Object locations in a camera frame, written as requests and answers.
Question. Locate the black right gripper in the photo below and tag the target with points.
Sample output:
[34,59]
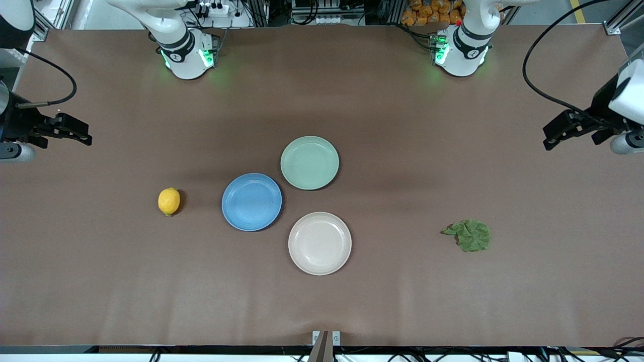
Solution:
[16,124]

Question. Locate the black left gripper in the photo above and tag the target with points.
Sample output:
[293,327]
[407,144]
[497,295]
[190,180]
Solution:
[599,107]

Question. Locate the yellow lemon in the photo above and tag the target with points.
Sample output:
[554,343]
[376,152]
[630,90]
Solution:
[169,201]

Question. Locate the green lettuce leaf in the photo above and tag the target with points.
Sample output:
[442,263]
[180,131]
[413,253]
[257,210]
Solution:
[470,235]

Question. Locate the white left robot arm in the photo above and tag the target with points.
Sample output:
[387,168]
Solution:
[465,50]

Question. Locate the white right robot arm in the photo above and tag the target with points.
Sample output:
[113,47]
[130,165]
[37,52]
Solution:
[186,55]

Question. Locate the orange packaged goods pile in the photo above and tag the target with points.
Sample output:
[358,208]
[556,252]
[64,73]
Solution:
[430,12]

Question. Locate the white power strip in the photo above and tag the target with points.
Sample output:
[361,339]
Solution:
[214,8]

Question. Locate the blue round plate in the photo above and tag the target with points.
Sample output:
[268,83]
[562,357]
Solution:
[251,202]

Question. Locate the mint green round plate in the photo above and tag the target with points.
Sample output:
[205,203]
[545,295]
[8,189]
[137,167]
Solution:
[309,163]

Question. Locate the beige round plate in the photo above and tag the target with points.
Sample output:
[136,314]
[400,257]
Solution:
[319,244]

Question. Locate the aluminium frame profile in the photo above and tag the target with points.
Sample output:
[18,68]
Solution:
[624,15]

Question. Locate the metal table edge bracket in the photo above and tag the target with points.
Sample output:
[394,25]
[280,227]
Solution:
[326,338]

